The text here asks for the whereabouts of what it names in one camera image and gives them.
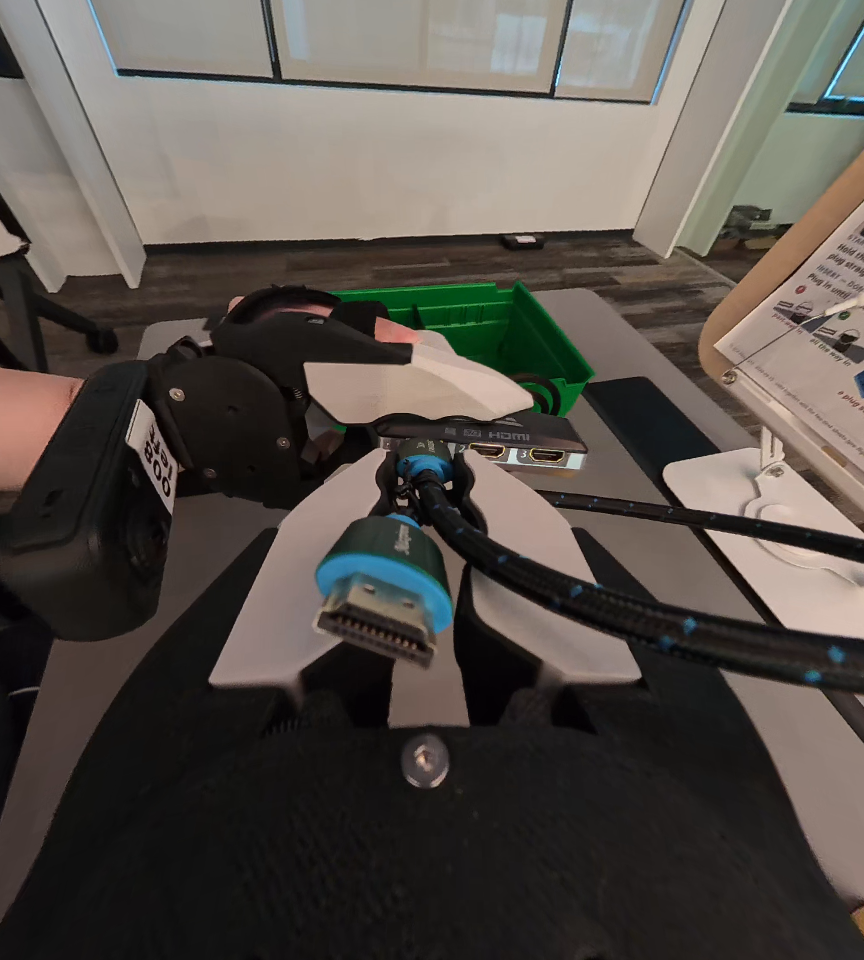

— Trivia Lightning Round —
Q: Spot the white stand base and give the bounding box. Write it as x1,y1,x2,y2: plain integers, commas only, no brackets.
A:
660,447,864,643

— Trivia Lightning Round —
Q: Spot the black braided cable green plug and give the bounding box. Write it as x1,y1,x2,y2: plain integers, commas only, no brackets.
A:
312,450,864,700

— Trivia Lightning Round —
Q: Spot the person's left forearm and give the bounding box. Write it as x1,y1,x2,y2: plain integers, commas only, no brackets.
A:
0,357,91,508

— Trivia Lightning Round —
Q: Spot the instruction sheet on wooden board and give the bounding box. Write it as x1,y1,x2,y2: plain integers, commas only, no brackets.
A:
698,105,864,549

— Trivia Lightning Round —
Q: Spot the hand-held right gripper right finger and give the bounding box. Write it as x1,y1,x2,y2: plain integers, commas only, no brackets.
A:
455,480,643,688

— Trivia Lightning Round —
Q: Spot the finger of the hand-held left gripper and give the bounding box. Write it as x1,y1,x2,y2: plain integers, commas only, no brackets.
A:
305,330,538,429

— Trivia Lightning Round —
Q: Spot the green plastic bin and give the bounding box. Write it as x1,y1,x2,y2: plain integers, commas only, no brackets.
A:
327,282,598,424

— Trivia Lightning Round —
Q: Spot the silver grey usb adapter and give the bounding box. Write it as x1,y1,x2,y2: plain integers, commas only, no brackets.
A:
375,420,590,475

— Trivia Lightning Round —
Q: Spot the dark flat mat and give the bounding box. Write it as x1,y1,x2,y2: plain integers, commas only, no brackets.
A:
582,375,733,484

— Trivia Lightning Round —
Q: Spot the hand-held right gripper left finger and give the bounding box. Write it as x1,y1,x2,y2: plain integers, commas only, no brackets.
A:
210,458,403,694

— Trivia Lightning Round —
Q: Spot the black chair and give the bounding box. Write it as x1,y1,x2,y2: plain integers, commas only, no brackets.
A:
0,135,121,373

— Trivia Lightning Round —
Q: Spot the person's left hand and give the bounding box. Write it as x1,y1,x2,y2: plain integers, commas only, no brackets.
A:
222,297,440,354

